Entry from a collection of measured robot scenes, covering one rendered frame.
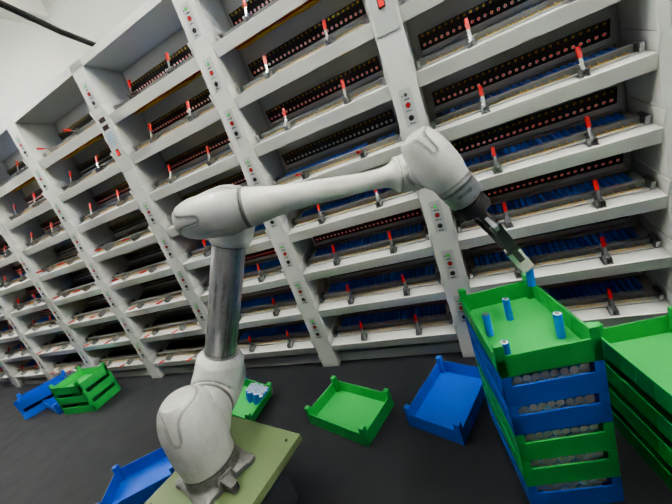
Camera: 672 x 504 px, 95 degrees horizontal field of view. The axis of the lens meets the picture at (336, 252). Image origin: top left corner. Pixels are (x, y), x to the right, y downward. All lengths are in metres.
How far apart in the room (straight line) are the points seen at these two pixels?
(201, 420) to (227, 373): 0.17
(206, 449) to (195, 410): 0.11
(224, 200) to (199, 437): 0.62
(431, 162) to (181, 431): 0.91
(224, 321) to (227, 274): 0.15
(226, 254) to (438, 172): 0.62
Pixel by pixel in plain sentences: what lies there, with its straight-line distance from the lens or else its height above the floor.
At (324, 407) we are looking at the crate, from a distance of 1.50.
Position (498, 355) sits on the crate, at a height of 0.46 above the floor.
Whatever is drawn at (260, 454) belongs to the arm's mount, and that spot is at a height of 0.23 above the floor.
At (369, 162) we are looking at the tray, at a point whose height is 0.91.
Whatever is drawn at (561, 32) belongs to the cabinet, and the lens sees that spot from 1.46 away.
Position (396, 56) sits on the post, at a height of 1.21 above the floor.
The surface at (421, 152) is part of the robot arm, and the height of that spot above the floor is 0.90.
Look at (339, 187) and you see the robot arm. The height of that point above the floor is 0.88.
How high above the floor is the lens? 0.93
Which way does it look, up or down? 14 degrees down
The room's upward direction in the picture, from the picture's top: 20 degrees counter-clockwise
